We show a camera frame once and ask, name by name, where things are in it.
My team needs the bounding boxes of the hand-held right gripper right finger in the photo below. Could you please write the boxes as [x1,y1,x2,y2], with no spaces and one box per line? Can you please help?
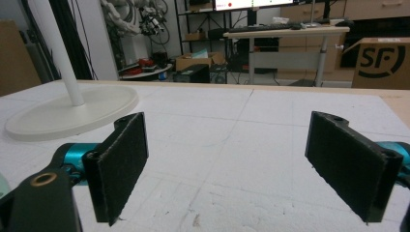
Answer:
[304,110,404,224]

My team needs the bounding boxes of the round white table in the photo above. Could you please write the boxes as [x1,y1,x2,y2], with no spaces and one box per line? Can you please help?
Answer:
[119,63,173,81]

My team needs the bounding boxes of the white desk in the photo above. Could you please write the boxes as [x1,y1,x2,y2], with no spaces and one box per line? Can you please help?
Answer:
[222,26,351,87]

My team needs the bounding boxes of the open cardboard box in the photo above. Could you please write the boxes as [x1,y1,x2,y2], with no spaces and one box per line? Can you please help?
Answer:
[175,51,226,73]

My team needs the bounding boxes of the small cardboard box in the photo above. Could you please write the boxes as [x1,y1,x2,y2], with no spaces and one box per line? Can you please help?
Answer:
[184,31,207,42]

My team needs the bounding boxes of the black cable bundle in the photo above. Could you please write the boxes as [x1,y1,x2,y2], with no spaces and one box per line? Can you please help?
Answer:
[47,0,99,81]

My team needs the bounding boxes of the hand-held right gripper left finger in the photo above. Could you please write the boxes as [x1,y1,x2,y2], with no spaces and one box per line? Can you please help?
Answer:
[81,111,150,227]

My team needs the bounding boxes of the black metal shelf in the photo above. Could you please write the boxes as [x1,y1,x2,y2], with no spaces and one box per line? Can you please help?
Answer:
[173,0,234,56]

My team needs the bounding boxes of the silver desk lamp stand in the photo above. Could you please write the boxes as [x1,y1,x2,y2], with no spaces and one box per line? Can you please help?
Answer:
[304,0,320,28]

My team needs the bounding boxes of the robot gripper with cables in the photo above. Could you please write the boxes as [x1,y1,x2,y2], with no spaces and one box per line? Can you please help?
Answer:
[139,6,166,37]

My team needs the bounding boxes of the white lamp stand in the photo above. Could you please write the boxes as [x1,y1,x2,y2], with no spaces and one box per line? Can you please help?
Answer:
[4,0,140,142]

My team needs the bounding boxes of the brown cardboard panel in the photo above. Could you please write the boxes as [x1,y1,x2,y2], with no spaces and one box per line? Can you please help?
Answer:
[0,18,43,97]

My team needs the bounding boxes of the wooden cabinets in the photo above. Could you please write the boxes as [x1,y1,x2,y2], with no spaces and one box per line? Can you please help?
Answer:
[278,0,410,82]

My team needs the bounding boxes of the black computer case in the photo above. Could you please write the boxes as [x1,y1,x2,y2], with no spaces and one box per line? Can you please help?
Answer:
[173,63,211,84]

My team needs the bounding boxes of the black keyboard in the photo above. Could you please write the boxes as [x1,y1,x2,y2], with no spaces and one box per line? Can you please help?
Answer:
[227,22,303,34]

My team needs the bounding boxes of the grilled computer case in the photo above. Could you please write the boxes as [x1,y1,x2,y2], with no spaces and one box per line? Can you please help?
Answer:
[209,64,228,85]

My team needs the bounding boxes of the printed cardboard box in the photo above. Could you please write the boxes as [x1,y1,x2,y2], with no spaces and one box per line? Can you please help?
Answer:
[341,37,410,91]

